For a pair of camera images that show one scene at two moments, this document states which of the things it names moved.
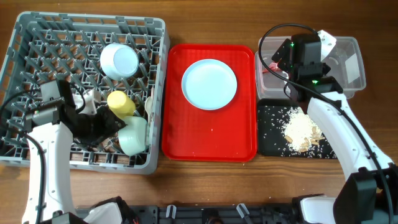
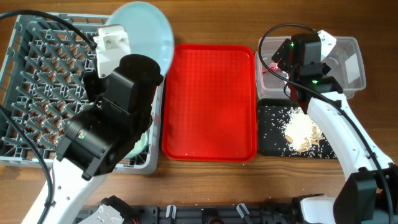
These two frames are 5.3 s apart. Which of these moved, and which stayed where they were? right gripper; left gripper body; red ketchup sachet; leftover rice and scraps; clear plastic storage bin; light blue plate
Moved: left gripper body; light blue plate
Stayed: clear plastic storage bin; right gripper; red ketchup sachet; leftover rice and scraps
